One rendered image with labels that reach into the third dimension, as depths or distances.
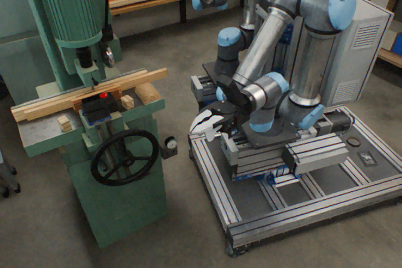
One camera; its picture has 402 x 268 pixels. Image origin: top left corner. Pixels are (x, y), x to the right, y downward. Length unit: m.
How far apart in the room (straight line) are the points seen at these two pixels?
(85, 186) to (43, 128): 0.36
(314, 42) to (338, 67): 0.51
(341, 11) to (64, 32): 0.94
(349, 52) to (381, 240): 1.19
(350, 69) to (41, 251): 1.93
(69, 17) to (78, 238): 1.35
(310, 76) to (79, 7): 0.84
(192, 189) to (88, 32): 1.32
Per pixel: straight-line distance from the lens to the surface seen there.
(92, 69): 1.42
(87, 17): 1.29
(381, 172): 2.34
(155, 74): 1.59
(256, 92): 0.92
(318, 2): 1.07
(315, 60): 1.15
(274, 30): 1.11
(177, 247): 2.01
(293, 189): 2.04
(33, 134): 1.44
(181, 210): 2.14
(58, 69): 1.64
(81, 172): 1.57
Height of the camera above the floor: 1.78
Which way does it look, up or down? 40 degrees down
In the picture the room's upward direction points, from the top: straight up
